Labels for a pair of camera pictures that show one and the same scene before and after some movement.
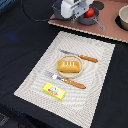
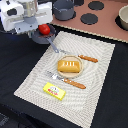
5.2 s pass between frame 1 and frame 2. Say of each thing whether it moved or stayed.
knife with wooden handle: stayed
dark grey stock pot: stayed
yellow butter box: stayed
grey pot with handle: moved
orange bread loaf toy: stayed
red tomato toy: moved
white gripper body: moved
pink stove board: stayed
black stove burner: stayed
